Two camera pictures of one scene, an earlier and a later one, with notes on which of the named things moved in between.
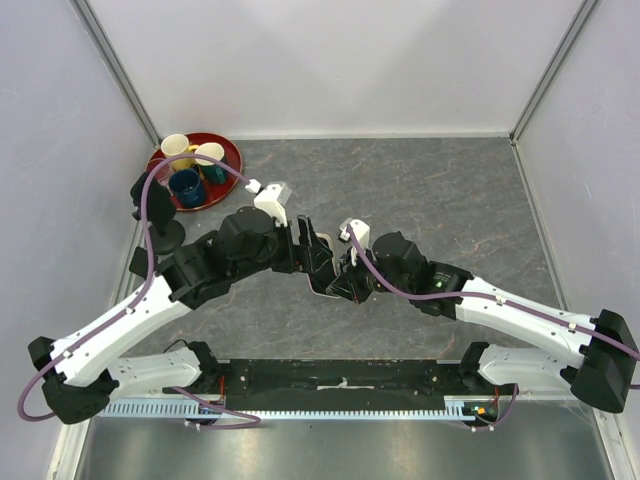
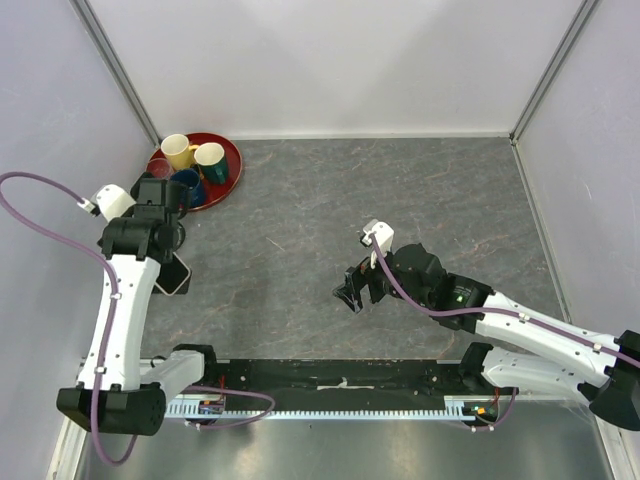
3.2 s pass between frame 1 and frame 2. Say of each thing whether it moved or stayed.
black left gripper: moved
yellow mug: stayed
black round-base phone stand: stayed
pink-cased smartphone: moved
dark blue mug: stayed
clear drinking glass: stayed
